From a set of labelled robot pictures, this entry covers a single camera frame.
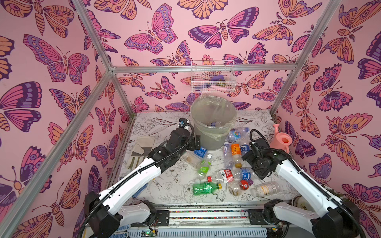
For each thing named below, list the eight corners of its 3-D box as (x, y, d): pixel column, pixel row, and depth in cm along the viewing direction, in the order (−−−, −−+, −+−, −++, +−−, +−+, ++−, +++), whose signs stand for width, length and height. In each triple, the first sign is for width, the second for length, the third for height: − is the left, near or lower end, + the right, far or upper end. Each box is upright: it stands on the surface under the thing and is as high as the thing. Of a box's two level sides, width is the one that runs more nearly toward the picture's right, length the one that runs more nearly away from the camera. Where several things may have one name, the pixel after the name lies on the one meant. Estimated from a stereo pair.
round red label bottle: (229, 195, 82) (231, 193, 79) (227, 182, 87) (229, 179, 83) (248, 195, 82) (250, 193, 79) (245, 182, 87) (247, 179, 83)
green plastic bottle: (193, 195, 83) (193, 192, 78) (193, 184, 86) (193, 181, 82) (221, 195, 83) (222, 192, 78) (220, 184, 86) (221, 180, 82)
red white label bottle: (207, 184, 86) (208, 181, 83) (207, 171, 91) (207, 168, 88) (233, 183, 86) (235, 181, 83) (231, 171, 91) (232, 168, 88)
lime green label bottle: (195, 177, 88) (195, 174, 85) (202, 161, 94) (202, 158, 91) (203, 181, 86) (204, 178, 83) (211, 165, 93) (211, 162, 90)
